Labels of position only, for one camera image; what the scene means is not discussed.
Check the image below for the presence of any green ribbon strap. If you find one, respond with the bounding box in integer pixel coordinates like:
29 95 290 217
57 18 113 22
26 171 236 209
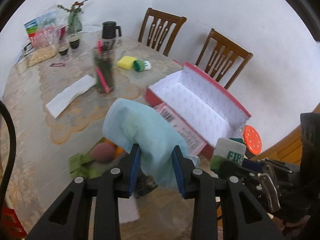
68 152 113 181

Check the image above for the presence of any maroon makeup sponge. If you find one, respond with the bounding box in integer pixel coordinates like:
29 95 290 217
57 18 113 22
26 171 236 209
89 142 116 162

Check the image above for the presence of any pink tissue pack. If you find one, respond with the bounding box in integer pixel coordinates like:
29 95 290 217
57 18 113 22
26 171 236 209
154 103 207 155

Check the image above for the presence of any light blue face mask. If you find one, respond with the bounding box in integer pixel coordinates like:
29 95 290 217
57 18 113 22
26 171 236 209
103 98 200 190

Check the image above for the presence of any metal clip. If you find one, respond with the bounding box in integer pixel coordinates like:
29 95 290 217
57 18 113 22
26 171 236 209
259 162 281 213

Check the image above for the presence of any orange round perforated lid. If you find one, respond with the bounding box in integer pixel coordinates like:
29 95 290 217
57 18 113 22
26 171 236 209
243 125 262 155

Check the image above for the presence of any red crate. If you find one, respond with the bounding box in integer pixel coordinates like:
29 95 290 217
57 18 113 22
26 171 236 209
1 207 27 239

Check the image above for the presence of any white folded paper strip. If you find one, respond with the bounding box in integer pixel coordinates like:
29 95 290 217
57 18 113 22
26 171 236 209
46 75 95 119

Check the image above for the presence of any red cardboard box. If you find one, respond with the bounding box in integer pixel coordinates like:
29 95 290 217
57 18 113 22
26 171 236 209
145 62 251 158

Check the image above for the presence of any wooden chair right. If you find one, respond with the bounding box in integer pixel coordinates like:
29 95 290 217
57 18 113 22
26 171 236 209
195 28 253 90

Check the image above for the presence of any wooden chair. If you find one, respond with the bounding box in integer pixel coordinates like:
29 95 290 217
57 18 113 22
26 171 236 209
138 8 187 56
195 28 253 90

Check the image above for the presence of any pink hair clip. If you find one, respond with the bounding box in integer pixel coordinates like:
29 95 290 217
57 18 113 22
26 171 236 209
50 62 66 67

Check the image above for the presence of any yellow sponge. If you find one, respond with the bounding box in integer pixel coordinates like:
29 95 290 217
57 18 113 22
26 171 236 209
116 56 137 69

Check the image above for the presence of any bag of beans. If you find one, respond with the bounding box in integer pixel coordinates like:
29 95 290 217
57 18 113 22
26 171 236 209
28 46 57 67

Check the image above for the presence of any dark small cup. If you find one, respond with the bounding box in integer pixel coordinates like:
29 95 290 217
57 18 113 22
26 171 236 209
58 43 69 56
69 37 80 49

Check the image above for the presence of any jar of coloured pencils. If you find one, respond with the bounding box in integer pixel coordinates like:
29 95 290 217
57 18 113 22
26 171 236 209
92 39 116 94

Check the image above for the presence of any red bowl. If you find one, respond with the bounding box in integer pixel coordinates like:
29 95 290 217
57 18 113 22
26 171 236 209
59 24 68 39

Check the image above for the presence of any plastic bag of snacks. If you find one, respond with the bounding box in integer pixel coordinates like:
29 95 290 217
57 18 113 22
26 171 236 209
24 9 60 49

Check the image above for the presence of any glass vase with plant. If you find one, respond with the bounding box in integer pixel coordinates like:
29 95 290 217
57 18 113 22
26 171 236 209
57 0 89 33

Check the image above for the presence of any wooden chair left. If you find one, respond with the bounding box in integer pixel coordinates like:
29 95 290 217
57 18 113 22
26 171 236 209
138 8 187 56

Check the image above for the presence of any black cable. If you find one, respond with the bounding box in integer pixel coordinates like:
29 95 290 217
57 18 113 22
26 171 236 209
0 100 17 205

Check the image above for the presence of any black mug with handle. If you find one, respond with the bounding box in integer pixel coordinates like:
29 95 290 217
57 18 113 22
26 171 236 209
101 21 122 41

